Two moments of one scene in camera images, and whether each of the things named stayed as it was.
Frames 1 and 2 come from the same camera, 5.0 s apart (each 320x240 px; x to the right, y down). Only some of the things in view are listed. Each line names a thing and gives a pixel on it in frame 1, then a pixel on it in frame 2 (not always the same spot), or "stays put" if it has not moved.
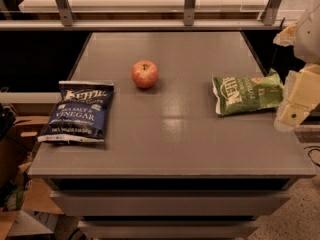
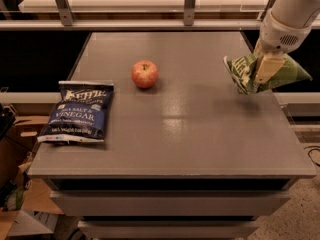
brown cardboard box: [18, 191] stays put
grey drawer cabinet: [171, 167] stays put
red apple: [144, 73] stays put
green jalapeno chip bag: [239, 94] to [243, 72]
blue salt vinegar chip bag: [80, 112] stays put
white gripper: [309, 39] to [279, 38]
